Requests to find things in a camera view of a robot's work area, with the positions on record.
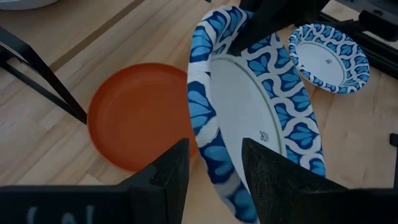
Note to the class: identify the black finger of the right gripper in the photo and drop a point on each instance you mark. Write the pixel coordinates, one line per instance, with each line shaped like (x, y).
(267, 21)

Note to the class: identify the wooden shelf with black legs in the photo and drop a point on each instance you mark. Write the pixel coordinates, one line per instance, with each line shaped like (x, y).
(15, 46)

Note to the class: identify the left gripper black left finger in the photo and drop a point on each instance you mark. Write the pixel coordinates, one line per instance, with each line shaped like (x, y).
(124, 205)

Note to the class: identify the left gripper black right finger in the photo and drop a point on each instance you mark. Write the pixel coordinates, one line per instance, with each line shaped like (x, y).
(311, 205)

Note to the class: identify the orange plastic plate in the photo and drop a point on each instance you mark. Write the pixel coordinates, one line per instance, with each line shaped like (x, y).
(140, 115)

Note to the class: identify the blue patterned paper plate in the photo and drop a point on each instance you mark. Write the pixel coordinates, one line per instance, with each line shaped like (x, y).
(242, 102)
(25, 3)
(320, 62)

